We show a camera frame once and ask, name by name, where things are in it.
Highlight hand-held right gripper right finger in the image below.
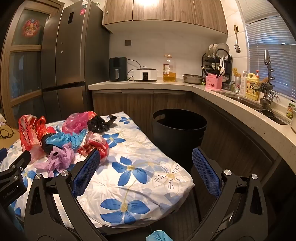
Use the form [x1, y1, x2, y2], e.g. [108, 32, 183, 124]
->
[188, 146, 275, 241]

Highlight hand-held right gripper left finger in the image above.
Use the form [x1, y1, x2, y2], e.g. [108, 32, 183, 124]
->
[24, 148, 109, 241]

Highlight large red plastic bag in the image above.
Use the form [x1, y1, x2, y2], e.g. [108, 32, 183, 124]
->
[18, 115, 57, 151]

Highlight red and white plastic bag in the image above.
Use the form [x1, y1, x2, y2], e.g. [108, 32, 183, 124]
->
[77, 133, 110, 165]

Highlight purple plastic bag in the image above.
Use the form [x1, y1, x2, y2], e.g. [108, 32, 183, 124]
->
[35, 142, 75, 176]

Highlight black plastic bag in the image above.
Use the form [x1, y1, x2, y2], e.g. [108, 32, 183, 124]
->
[87, 115, 118, 133]
[41, 133, 56, 154]

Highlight blue plastic bag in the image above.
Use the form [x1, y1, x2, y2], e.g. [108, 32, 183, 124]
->
[46, 130, 88, 149]

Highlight black round trash bin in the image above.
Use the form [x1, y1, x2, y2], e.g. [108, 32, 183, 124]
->
[152, 109, 208, 173]

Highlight pink plastic bag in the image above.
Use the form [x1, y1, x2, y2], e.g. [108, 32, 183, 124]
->
[62, 112, 89, 133]

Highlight person's right hand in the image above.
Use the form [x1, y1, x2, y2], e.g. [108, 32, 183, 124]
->
[146, 230, 174, 241]

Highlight blue floral blanket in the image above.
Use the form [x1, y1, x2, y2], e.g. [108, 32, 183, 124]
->
[0, 111, 195, 229]

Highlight steel kitchen sink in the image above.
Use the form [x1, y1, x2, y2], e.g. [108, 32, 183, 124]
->
[228, 94, 288, 126]

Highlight pink utensil holder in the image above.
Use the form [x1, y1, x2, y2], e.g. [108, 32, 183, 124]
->
[205, 74, 223, 90]

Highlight silver drink can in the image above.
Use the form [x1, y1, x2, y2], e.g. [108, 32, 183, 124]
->
[234, 76, 242, 94]

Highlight steel basin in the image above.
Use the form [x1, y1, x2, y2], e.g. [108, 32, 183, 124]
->
[182, 74, 204, 84]

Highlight white pump bottle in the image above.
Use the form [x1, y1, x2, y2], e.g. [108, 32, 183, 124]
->
[239, 71, 248, 96]

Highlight yellow detergent bottle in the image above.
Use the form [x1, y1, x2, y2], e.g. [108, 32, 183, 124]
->
[245, 71, 260, 101]

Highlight cooking oil bottle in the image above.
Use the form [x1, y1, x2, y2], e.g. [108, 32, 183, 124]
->
[162, 54, 176, 82]

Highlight white rice paddle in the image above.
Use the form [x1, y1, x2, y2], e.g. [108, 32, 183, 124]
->
[217, 57, 226, 73]

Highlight black dish rack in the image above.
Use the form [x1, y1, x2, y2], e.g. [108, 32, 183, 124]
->
[202, 53, 233, 85]

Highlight black air fryer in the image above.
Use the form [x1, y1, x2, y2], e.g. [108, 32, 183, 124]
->
[109, 57, 128, 82]

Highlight wooden glass door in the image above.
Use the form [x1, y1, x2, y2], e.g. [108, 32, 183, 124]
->
[0, 0, 65, 129]

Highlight white slow cooker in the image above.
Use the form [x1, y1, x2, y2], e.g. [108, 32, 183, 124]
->
[133, 66, 158, 81]

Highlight dark steel refrigerator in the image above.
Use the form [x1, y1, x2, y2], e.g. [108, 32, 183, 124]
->
[40, 2, 110, 121]

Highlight large white plate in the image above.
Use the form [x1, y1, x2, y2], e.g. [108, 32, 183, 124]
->
[216, 43, 230, 56]

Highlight hanging slotted spatula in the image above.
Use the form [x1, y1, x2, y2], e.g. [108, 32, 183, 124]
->
[233, 25, 241, 53]

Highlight steel spiral faucet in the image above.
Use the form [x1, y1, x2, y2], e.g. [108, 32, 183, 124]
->
[259, 49, 278, 105]

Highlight red flower door decoration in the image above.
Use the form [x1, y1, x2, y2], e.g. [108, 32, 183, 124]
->
[22, 19, 41, 37]

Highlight window blinds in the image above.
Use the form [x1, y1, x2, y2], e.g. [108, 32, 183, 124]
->
[238, 0, 296, 99]

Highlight thin black cable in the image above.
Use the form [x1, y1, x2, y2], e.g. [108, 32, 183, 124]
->
[0, 122, 15, 139]

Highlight black wire sink basket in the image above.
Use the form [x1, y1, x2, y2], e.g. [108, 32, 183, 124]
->
[260, 82, 278, 95]

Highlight black power cable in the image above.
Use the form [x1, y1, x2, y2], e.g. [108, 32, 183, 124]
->
[126, 59, 140, 81]

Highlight wooden wall cabinet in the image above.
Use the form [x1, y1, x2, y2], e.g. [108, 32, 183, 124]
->
[102, 0, 229, 35]

